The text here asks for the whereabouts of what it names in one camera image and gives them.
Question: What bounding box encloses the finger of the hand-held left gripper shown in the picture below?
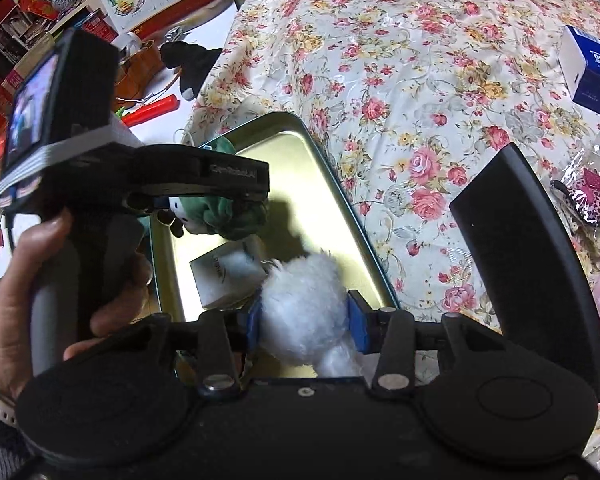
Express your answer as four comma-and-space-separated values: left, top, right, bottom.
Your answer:
124, 193, 173, 217

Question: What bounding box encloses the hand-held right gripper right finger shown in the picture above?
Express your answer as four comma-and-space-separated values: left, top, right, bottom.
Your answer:
349, 290, 511, 391

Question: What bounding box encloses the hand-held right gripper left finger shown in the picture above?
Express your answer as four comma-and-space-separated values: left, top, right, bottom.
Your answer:
105, 297, 263, 397

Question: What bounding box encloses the white fluffy plush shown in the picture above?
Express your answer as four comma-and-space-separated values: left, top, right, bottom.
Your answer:
254, 252, 368, 378

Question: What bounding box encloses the green plush toy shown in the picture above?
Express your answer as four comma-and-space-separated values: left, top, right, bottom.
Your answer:
155, 135, 270, 242

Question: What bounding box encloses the green metal tin tray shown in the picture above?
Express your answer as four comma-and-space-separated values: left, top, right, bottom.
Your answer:
147, 111, 401, 378

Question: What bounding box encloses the person's left hand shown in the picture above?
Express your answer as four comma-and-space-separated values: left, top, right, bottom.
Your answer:
0, 209, 154, 402

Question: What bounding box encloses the red marker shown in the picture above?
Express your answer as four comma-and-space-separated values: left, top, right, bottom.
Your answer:
122, 95, 178, 127

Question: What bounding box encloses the wooden tape dispenser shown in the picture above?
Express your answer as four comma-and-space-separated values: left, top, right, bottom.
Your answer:
112, 32, 166, 101

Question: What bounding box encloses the red can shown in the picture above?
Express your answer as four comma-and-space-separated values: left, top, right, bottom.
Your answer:
77, 10, 118, 43

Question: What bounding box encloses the black sock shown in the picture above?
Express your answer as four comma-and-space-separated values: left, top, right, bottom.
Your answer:
160, 41, 223, 101

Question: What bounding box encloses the black tin lid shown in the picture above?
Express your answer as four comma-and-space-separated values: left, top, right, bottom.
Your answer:
449, 142, 600, 403

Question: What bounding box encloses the red leopard hair bow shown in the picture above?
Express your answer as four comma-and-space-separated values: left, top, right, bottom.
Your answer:
550, 167, 600, 228

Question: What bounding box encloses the floral bedspread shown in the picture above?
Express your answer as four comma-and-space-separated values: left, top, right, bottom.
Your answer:
185, 0, 600, 461

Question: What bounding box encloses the blue tissue box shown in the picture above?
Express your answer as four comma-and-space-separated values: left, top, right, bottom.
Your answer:
559, 25, 600, 123

